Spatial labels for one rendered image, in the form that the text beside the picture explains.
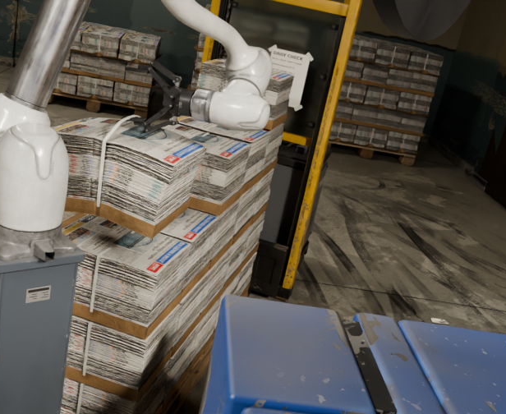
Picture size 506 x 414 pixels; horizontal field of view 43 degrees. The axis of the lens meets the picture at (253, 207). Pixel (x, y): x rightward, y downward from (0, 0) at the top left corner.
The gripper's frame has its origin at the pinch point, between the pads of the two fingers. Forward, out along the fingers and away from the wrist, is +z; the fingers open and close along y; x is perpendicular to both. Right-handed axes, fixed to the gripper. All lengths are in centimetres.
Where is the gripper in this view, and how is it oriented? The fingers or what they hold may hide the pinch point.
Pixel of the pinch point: (128, 93)
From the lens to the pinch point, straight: 192.5
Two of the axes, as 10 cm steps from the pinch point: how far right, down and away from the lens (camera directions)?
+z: -9.5, -1.9, 2.3
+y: -1.2, 9.5, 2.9
